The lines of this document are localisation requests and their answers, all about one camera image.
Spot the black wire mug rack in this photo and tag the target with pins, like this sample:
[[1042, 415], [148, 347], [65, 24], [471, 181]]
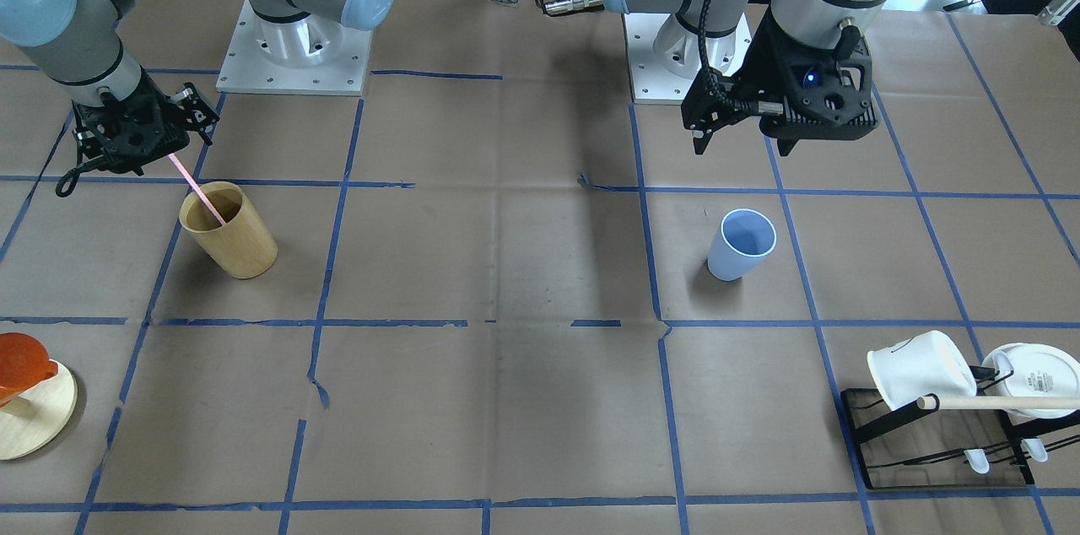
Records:
[[920, 448]]

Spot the wooden mug tree stand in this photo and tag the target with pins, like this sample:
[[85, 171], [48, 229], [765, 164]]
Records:
[[33, 418]]

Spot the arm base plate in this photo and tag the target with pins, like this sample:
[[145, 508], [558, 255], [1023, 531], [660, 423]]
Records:
[[311, 56], [663, 58]]

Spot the white mug showing base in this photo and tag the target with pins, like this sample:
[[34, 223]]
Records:
[[1032, 370]]

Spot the orange cup on stand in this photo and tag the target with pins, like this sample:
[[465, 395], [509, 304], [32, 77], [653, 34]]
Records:
[[24, 364]]

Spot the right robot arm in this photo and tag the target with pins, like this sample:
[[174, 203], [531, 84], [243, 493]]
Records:
[[74, 42]]

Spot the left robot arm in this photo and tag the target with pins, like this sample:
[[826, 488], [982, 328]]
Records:
[[811, 22]]

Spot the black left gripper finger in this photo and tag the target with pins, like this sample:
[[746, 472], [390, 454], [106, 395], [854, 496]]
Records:
[[709, 106]]

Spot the white mug with smiley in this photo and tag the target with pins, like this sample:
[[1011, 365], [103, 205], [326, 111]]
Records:
[[930, 363]]

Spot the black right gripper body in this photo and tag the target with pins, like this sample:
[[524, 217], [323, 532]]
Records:
[[187, 115]]

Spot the silver metal connector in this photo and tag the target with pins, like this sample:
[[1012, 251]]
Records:
[[556, 8]]

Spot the light blue plastic cup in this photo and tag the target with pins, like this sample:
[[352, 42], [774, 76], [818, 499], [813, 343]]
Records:
[[743, 239]]

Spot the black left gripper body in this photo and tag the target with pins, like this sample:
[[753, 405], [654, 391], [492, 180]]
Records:
[[762, 69]]

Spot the wooden bamboo cup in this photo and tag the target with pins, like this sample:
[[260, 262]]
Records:
[[242, 246]]

